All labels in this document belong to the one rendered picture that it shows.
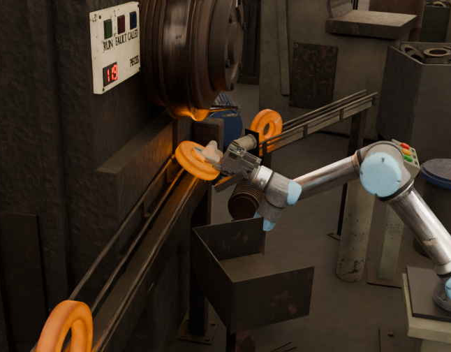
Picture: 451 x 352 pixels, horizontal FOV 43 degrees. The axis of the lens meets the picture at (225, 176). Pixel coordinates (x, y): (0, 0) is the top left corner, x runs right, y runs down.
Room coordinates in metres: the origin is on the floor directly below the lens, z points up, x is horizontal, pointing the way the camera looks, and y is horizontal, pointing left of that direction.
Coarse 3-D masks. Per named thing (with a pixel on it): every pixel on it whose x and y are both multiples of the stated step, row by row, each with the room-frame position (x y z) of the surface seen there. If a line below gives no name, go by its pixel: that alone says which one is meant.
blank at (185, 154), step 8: (184, 144) 1.71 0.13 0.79; (192, 144) 1.74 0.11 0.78; (176, 152) 1.67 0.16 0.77; (184, 152) 1.66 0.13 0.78; (192, 152) 1.71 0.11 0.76; (184, 160) 1.63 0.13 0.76; (192, 160) 1.64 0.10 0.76; (200, 160) 1.73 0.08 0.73; (184, 168) 1.63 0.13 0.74; (192, 168) 1.62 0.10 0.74; (200, 168) 1.62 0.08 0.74; (208, 168) 1.64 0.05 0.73; (200, 176) 1.62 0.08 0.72; (208, 176) 1.63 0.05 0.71; (216, 176) 1.67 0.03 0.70
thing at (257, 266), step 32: (224, 224) 1.31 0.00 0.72; (256, 224) 1.35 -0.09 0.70; (192, 256) 1.27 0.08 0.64; (224, 256) 1.31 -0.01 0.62; (256, 256) 1.34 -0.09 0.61; (224, 288) 1.08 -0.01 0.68; (256, 288) 1.06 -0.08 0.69; (288, 288) 1.09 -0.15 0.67; (224, 320) 1.07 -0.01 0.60; (256, 320) 1.06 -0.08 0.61; (288, 320) 1.10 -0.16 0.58
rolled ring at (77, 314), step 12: (72, 300) 0.88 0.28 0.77; (60, 312) 0.83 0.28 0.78; (72, 312) 0.84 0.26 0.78; (84, 312) 0.89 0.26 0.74; (48, 324) 0.80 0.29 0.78; (60, 324) 0.80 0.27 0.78; (72, 324) 0.89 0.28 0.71; (84, 324) 0.89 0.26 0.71; (48, 336) 0.78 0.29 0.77; (60, 336) 0.79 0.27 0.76; (72, 336) 0.89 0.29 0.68; (84, 336) 0.89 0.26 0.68; (48, 348) 0.76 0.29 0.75; (60, 348) 0.78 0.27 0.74; (72, 348) 0.88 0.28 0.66; (84, 348) 0.88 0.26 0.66
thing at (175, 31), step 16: (176, 0) 1.53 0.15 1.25; (192, 0) 1.53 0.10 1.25; (176, 16) 1.51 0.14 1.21; (176, 32) 1.50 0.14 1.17; (176, 48) 1.49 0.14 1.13; (176, 64) 1.49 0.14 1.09; (176, 80) 1.50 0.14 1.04; (176, 96) 1.53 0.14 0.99; (192, 96) 1.55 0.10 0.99; (176, 112) 1.60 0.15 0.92; (192, 112) 1.55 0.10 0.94
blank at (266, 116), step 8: (264, 112) 2.13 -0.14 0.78; (272, 112) 2.14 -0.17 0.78; (256, 120) 2.10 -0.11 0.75; (264, 120) 2.11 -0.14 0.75; (272, 120) 2.15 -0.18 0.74; (280, 120) 2.18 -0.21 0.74; (256, 128) 2.09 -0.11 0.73; (272, 128) 2.17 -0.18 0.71; (280, 128) 2.18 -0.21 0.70; (264, 136) 2.15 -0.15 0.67; (272, 136) 2.15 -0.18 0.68
